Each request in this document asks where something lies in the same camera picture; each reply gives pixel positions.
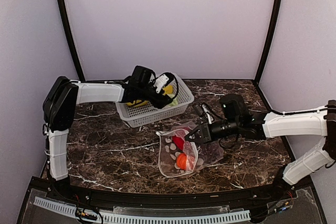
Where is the red fake food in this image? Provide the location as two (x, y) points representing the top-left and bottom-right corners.
(172, 136), (185, 150)

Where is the white fake cauliflower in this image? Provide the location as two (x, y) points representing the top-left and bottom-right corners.
(168, 94), (179, 106)

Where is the clear zip top bag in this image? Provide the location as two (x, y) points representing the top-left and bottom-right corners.
(156, 121), (224, 178)

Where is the orange fake pumpkin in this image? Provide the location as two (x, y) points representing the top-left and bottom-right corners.
(176, 153), (187, 170)

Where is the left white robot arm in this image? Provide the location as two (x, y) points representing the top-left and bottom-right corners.
(43, 66), (176, 201)

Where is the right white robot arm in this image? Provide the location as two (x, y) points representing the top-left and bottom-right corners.
(185, 94), (335, 200)

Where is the white perforated plastic basket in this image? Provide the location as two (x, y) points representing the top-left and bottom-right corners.
(115, 73), (195, 128)

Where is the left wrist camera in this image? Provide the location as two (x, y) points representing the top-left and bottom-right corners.
(154, 72), (178, 93)

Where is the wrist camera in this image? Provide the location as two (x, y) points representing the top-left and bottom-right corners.
(154, 72), (178, 93)
(193, 103), (215, 124)

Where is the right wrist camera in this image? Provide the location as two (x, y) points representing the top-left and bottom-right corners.
(193, 103), (215, 124)

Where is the white slotted cable duct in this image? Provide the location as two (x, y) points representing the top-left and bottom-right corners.
(33, 196), (251, 224)

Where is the black front rail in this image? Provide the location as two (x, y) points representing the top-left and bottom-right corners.
(29, 176), (288, 209)

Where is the left black frame post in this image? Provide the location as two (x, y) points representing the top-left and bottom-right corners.
(57, 0), (86, 81)

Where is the black frame post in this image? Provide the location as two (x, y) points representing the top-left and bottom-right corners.
(57, 0), (86, 81)
(254, 0), (281, 85)

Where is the right black frame post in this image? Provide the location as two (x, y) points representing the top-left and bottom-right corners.
(254, 0), (281, 85)

